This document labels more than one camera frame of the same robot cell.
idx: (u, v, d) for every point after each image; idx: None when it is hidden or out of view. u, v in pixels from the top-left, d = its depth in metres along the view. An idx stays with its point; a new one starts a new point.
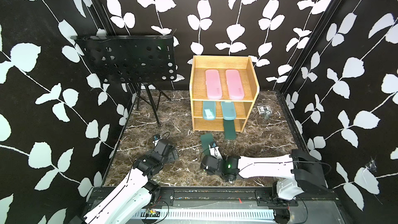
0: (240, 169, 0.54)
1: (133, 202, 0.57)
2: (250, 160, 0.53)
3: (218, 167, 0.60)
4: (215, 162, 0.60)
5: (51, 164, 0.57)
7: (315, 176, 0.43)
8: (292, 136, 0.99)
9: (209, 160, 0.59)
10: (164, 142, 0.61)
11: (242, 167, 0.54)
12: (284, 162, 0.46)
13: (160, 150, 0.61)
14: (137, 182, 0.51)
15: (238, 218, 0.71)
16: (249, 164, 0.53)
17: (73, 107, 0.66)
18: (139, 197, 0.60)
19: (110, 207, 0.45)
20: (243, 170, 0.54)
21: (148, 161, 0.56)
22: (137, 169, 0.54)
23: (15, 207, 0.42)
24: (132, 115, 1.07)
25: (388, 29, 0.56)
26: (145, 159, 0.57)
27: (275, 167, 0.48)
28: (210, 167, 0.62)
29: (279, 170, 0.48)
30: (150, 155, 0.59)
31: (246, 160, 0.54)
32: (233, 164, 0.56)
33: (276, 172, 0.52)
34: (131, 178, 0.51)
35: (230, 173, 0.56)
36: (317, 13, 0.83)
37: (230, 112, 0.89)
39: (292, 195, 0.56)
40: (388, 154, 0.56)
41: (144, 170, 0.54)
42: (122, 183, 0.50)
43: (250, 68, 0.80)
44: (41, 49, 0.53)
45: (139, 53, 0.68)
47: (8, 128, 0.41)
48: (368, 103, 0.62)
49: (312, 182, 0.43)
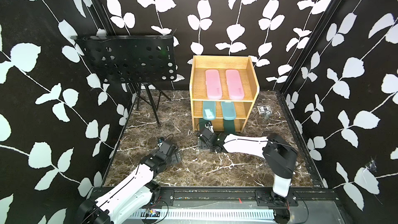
0: (225, 142, 0.62)
1: (136, 199, 0.57)
2: (235, 136, 0.61)
3: (210, 138, 0.69)
4: (209, 133, 0.70)
5: (51, 164, 0.57)
7: (283, 158, 0.48)
8: (292, 136, 0.99)
9: (203, 129, 0.69)
10: (169, 142, 0.65)
11: (227, 141, 0.62)
12: (260, 141, 0.52)
13: (165, 149, 0.65)
14: (145, 175, 0.54)
15: (238, 218, 0.71)
16: (232, 139, 0.61)
17: (73, 107, 0.66)
18: (141, 195, 0.60)
19: (121, 194, 0.47)
20: (227, 143, 0.62)
21: (154, 159, 0.60)
22: (144, 165, 0.57)
23: (15, 207, 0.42)
24: (132, 115, 1.07)
25: (389, 29, 0.56)
26: (151, 157, 0.61)
27: (252, 144, 0.54)
28: (204, 136, 0.71)
29: (255, 148, 0.54)
30: (155, 155, 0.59)
31: (232, 136, 0.62)
32: (223, 138, 0.64)
33: (252, 148, 0.55)
34: (140, 171, 0.54)
35: (217, 145, 0.65)
36: (317, 13, 0.83)
37: (230, 112, 0.89)
39: (285, 190, 0.62)
40: (388, 154, 0.56)
41: (151, 166, 0.57)
42: (130, 176, 0.52)
43: (250, 68, 0.80)
44: (41, 49, 0.53)
45: (140, 53, 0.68)
47: (8, 128, 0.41)
48: (368, 103, 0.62)
49: (275, 161, 0.48)
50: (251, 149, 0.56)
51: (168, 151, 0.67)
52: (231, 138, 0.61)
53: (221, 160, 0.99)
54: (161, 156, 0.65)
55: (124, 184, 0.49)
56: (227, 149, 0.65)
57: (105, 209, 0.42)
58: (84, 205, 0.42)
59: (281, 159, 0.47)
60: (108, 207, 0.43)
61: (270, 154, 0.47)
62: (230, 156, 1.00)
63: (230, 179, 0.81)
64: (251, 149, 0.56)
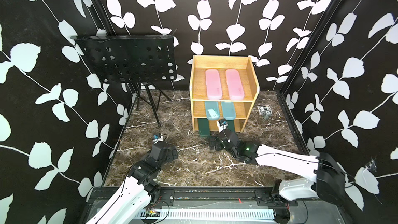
0: (258, 155, 0.55)
1: (132, 206, 0.58)
2: (271, 150, 0.53)
3: (237, 145, 0.60)
4: (236, 139, 0.59)
5: (51, 164, 0.57)
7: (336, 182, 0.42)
8: (292, 136, 0.99)
9: (231, 134, 0.58)
10: (160, 145, 0.59)
11: (260, 154, 0.54)
12: (308, 160, 0.46)
13: (156, 154, 0.59)
14: (132, 191, 0.50)
15: (238, 218, 0.71)
16: (269, 154, 0.53)
17: (73, 107, 0.66)
18: (138, 200, 0.60)
19: (106, 218, 0.45)
20: (261, 156, 0.54)
21: (143, 168, 0.55)
22: (131, 177, 0.53)
23: (15, 207, 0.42)
24: (132, 115, 1.07)
25: (389, 29, 0.56)
26: (140, 165, 0.56)
27: (297, 164, 0.47)
28: (230, 142, 0.61)
29: (300, 166, 0.47)
30: (145, 161, 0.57)
31: (267, 149, 0.54)
32: (253, 149, 0.57)
33: (297, 168, 0.48)
34: (126, 187, 0.50)
35: (246, 156, 0.57)
36: (317, 13, 0.83)
37: (231, 112, 0.89)
39: (293, 196, 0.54)
40: (388, 154, 0.56)
41: (141, 177, 0.53)
42: (117, 195, 0.49)
43: (250, 68, 0.80)
44: (41, 49, 0.53)
45: (139, 53, 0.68)
47: (8, 128, 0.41)
48: (368, 102, 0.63)
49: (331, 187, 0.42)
50: (295, 169, 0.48)
51: (159, 155, 0.61)
52: (266, 152, 0.54)
53: (221, 160, 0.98)
54: (152, 162, 0.60)
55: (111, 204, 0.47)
56: (260, 162, 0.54)
57: None
58: None
59: (337, 184, 0.42)
60: None
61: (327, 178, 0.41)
62: (231, 156, 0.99)
63: (230, 179, 0.81)
64: (294, 167, 0.49)
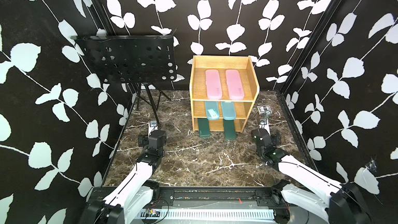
0: (282, 160, 0.57)
1: (140, 196, 0.58)
2: (297, 162, 0.55)
3: (267, 145, 0.65)
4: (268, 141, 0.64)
5: (51, 164, 0.57)
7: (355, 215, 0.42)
8: (292, 136, 0.99)
9: (266, 136, 0.63)
10: (155, 135, 0.64)
11: (284, 160, 0.57)
12: (330, 183, 0.45)
13: (153, 143, 0.64)
14: (144, 170, 0.56)
15: (239, 218, 0.71)
16: (293, 164, 0.55)
17: (73, 107, 0.66)
18: (144, 192, 0.61)
19: (127, 189, 0.48)
20: (284, 163, 0.57)
21: (150, 156, 0.62)
22: (142, 162, 0.59)
23: (15, 207, 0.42)
24: (132, 115, 1.07)
25: (388, 29, 0.56)
26: (146, 155, 0.63)
27: (316, 181, 0.47)
28: (263, 140, 0.65)
29: (318, 183, 0.47)
30: (148, 151, 0.67)
31: (293, 160, 0.56)
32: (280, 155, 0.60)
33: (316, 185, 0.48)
34: (139, 168, 0.56)
35: (271, 158, 0.61)
36: (317, 13, 0.83)
37: (231, 112, 0.89)
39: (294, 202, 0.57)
40: (388, 154, 0.56)
41: (148, 162, 0.59)
42: (129, 177, 0.52)
43: (250, 68, 0.80)
44: (41, 49, 0.53)
45: (139, 53, 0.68)
47: (8, 128, 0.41)
48: (368, 103, 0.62)
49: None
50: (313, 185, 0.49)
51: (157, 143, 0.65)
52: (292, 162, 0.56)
53: (221, 160, 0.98)
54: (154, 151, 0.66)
55: (125, 184, 0.49)
56: (281, 168, 0.59)
57: (117, 204, 0.42)
58: (91, 206, 0.41)
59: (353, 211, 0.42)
60: (118, 201, 0.43)
61: (341, 202, 0.41)
62: (230, 156, 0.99)
63: (230, 179, 0.81)
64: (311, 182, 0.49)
